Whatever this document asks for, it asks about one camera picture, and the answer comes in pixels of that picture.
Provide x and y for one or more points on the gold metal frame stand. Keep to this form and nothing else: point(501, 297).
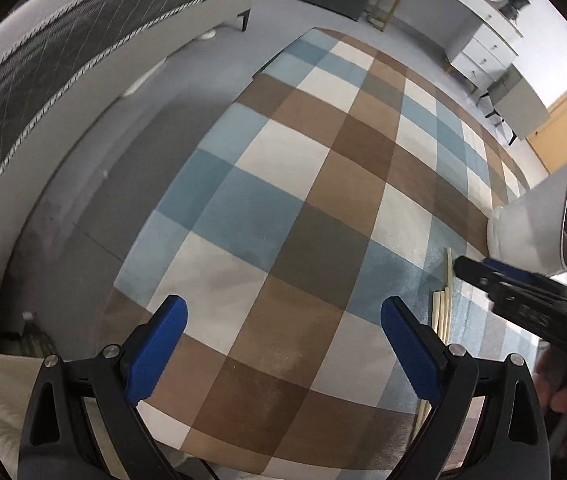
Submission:
point(388, 0)

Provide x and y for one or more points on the grey bed with quilted cover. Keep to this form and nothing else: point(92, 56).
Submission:
point(38, 60)

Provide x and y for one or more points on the blue brown checkered rug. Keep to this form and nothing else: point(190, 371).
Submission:
point(288, 170)

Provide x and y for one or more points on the grey chair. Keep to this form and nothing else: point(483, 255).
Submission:
point(518, 100)

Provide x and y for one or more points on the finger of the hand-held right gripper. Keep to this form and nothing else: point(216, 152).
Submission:
point(508, 272)

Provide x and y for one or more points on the white desk with drawers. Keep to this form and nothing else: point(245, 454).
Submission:
point(483, 50)

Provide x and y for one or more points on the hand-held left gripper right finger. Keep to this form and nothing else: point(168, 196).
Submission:
point(408, 350)

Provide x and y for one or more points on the pile of wooden chopsticks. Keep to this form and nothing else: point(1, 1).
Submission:
point(442, 310)

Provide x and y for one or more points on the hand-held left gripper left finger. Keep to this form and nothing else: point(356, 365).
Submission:
point(163, 345)

